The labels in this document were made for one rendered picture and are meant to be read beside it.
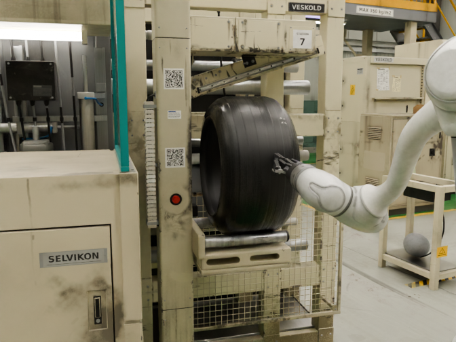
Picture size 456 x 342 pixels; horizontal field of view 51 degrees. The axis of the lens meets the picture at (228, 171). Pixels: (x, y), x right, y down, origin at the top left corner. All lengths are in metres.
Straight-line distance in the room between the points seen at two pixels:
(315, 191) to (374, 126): 4.98
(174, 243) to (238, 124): 0.52
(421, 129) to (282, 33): 1.15
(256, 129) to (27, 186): 0.86
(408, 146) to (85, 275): 0.82
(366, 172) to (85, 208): 5.47
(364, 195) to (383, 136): 4.78
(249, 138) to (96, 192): 0.71
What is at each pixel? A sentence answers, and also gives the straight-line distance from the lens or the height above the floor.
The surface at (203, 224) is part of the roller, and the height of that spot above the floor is 0.90.
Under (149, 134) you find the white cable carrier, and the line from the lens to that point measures 1.78.
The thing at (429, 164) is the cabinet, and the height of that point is 0.61.
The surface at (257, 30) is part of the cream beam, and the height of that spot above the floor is 1.73.
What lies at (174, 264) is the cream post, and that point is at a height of 0.80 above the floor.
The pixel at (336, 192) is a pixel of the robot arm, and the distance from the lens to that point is 1.29.
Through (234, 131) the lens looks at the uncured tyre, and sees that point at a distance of 1.69.
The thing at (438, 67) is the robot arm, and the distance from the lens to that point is 0.88.
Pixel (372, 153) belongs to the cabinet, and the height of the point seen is 0.75.
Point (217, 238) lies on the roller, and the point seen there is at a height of 0.92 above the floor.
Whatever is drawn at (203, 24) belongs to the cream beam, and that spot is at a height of 1.74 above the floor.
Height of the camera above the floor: 1.44
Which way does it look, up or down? 9 degrees down
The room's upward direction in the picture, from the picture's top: straight up
